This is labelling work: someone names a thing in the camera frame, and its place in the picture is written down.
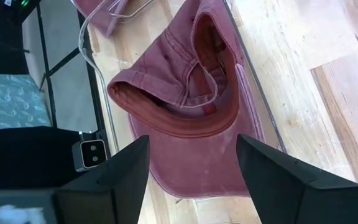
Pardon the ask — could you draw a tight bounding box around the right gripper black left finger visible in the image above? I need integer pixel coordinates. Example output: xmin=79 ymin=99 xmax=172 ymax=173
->
xmin=53 ymin=135 xmax=150 ymax=224

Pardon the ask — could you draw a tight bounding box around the teal patterned cushion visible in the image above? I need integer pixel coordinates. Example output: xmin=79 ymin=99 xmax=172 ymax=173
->
xmin=0 ymin=73 xmax=52 ymax=130

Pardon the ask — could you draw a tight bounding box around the clear acrylic stand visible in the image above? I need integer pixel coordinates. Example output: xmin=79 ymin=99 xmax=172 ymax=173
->
xmin=70 ymin=0 xmax=287 ymax=153

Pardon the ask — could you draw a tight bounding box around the black device with green light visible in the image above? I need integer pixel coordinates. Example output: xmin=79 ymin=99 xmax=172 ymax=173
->
xmin=0 ymin=0 xmax=42 ymax=75

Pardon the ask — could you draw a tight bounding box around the maroon baseball cap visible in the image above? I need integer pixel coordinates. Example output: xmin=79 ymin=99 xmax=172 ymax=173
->
xmin=106 ymin=0 xmax=265 ymax=198

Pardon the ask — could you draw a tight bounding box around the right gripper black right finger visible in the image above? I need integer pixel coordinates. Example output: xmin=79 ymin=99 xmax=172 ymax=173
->
xmin=236 ymin=134 xmax=358 ymax=224

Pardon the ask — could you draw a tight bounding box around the small grey two-lens camera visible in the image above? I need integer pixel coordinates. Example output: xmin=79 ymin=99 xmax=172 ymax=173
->
xmin=71 ymin=139 xmax=108 ymax=173

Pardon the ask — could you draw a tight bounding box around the thin black metal stand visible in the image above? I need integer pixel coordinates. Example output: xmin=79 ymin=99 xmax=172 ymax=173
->
xmin=35 ymin=2 xmax=82 ymax=127

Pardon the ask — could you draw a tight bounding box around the pink fabric cap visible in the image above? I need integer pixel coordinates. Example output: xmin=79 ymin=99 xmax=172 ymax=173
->
xmin=72 ymin=0 xmax=131 ymax=38

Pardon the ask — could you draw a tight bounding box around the black bulky object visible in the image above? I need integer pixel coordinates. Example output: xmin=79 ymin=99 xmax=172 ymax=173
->
xmin=0 ymin=126 xmax=105 ymax=191

